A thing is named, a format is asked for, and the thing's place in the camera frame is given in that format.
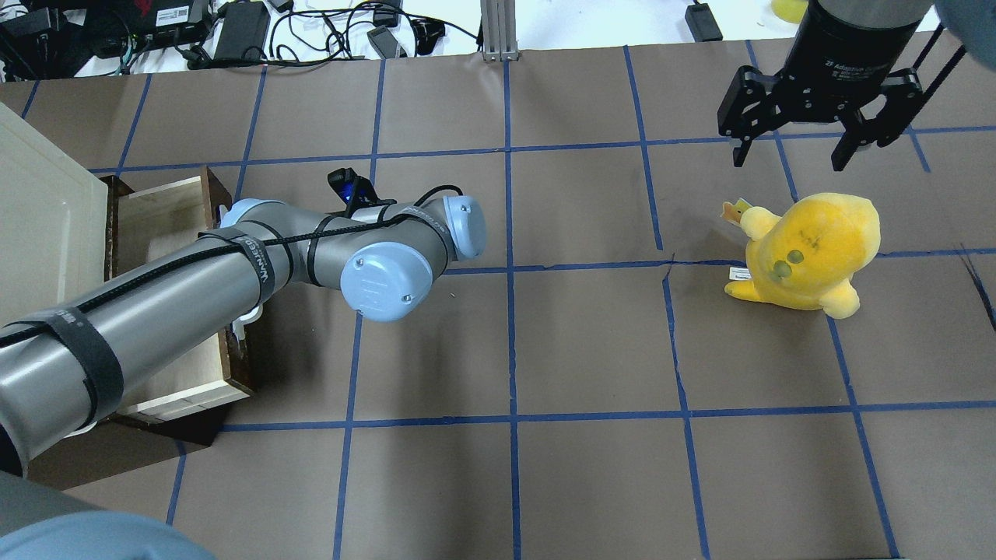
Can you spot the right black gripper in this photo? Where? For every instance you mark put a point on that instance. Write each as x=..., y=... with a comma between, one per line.
x=843, y=58

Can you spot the dark wooden drawer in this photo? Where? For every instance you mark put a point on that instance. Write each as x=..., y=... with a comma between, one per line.
x=183, y=406

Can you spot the yellow plush dinosaur toy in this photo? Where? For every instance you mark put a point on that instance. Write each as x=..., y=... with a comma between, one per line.
x=805, y=258

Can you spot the black power adapter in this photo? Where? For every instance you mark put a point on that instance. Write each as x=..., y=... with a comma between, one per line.
x=243, y=32

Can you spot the aluminium frame post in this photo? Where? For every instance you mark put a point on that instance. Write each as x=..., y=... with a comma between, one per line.
x=498, y=31

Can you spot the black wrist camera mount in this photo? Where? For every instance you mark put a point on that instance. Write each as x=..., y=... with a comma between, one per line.
x=357, y=192

